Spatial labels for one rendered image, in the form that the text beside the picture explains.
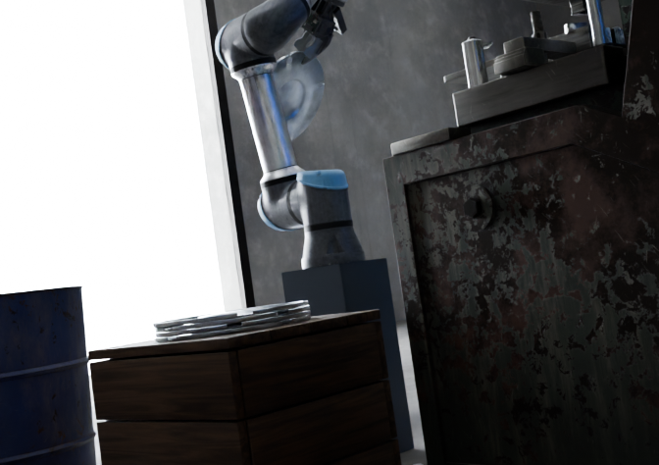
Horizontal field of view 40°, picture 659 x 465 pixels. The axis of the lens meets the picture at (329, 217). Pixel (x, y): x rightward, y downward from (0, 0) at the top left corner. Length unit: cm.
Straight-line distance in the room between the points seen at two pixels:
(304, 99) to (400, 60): 552
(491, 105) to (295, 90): 123
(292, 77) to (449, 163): 117
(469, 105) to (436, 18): 717
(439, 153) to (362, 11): 652
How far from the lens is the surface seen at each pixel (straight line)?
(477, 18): 919
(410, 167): 161
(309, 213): 212
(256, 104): 225
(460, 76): 180
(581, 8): 170
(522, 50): 149
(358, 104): 773
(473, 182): 153
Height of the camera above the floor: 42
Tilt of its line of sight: 4 degrees up
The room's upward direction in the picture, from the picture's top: 8 degrees counter-clockwise
